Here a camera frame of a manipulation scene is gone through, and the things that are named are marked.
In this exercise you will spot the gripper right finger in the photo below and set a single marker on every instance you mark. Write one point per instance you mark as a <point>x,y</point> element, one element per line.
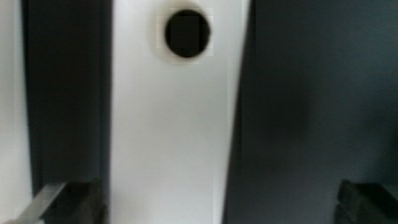
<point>366,203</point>

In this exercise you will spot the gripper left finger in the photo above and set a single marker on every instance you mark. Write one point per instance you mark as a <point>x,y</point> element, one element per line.
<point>67,204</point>

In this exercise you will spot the white chair back part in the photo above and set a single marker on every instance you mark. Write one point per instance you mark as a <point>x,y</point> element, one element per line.
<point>119,76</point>

